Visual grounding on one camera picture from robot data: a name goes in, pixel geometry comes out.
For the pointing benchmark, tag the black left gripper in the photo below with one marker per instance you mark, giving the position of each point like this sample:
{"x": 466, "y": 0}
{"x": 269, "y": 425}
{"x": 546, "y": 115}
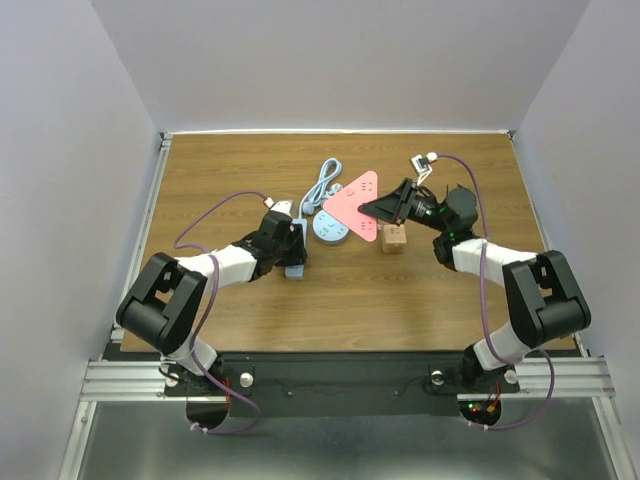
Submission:
{"x": 298, "y": 255}

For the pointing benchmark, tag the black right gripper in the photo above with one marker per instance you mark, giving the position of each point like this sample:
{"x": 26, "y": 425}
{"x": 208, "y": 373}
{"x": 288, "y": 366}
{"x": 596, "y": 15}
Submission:
{"x": 386, "y": 207}

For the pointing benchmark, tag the white rectangular power strip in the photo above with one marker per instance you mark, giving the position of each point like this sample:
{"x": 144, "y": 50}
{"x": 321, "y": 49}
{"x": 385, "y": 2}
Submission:
{"x": 296, "y": 272}

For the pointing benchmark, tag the pink triangular power strip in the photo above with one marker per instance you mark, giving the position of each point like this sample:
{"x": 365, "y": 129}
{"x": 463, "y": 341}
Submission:
{"x": 344, "y": 205}

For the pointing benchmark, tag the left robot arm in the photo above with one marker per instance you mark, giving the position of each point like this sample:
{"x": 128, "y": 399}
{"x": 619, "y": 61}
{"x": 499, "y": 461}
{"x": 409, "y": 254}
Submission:
{"x": 161, "y": 306}

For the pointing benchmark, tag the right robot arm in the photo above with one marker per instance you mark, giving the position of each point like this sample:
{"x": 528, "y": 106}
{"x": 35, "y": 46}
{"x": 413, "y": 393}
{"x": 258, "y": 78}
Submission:
{"x": 543, "y": 297}

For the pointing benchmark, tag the white round power strip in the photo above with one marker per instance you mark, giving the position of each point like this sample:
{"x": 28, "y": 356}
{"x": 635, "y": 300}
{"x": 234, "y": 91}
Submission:
{"x": 328, "y": 230}

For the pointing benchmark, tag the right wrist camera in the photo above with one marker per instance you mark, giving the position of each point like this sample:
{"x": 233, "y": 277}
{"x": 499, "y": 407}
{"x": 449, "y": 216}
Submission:
{"x": 423, "y": 166}

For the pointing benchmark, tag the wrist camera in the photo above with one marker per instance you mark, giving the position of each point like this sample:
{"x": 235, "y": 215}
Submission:
{"x": 423, "y": 166}
{"x": 282, "y": 206}

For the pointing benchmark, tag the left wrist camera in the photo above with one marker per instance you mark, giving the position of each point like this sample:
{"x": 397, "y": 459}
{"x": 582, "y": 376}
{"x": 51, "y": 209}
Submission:
{"x": 282, "y": 206}

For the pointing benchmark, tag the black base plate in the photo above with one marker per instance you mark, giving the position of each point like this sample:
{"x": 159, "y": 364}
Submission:
{"x": 333, "y": 384}

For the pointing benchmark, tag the aluminium left rail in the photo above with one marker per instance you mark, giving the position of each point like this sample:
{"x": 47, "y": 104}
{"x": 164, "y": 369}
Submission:
{"x": 117, "y": 335}

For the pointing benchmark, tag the aluminium rail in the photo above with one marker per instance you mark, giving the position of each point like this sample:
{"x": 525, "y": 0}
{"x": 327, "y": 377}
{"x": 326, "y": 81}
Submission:
{"x": 117, "y": 335}
{"x": 136, "y": 381}

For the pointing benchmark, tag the aluminium front rail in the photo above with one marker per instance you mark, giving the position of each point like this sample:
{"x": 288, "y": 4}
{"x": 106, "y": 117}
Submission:
{"x": 136, "y": 381}

